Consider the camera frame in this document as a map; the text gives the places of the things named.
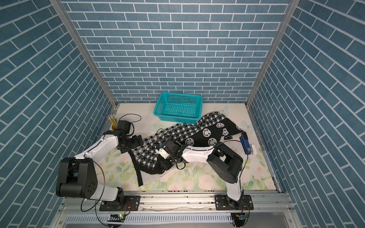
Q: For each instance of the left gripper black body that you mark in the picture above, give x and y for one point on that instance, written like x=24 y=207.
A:
x=131 y=142

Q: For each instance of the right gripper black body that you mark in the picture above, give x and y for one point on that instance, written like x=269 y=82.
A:
x=169 y=162

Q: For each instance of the black white smiley scarf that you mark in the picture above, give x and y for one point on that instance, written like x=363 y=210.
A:
x=205 y=132

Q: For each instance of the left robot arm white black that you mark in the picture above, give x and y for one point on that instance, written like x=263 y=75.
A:
x=77 y=177

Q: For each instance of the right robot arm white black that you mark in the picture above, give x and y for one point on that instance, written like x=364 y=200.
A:
x=227 y=164

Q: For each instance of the teal plastic mesh basket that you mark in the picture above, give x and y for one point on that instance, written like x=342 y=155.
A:
x=180 y=108

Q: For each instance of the floral table mat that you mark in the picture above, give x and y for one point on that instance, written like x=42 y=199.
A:
x=118 y=170

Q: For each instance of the small white eraser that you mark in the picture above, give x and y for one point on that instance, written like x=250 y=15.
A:
x=253 y=149

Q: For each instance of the green circuit board right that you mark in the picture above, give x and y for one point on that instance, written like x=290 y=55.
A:
x=242 y=217

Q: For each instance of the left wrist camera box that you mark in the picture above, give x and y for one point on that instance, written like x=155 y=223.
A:
x=124 y=126

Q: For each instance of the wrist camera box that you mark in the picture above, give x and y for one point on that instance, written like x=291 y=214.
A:
x=169 y=150
x=124 y=126

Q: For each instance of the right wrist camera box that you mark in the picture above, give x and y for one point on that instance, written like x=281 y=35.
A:
x=169 y=150

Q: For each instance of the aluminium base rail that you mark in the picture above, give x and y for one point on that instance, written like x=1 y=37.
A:
x=183 y=201

